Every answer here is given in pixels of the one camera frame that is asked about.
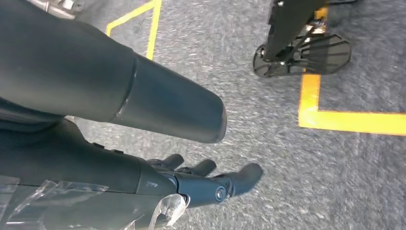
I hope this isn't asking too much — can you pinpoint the clear plastic film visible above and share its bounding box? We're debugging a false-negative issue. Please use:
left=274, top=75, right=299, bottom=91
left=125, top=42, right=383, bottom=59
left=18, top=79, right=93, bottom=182
left=0, top=174, right=191, bottom=230

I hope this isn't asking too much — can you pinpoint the robot black foot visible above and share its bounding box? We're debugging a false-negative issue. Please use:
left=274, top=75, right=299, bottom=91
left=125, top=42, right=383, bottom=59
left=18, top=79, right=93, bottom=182
left=252, top=33, right=353, bottom=78

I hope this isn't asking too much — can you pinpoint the silver metal frame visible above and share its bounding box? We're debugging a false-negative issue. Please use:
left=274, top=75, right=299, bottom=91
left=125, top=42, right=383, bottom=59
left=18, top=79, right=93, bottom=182
left=27, top=0, right=86, bottom=20

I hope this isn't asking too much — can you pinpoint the robot black leg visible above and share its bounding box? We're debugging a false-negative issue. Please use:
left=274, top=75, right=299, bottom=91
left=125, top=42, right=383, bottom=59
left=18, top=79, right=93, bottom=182
left=265, top=0, right=327, bottom=61

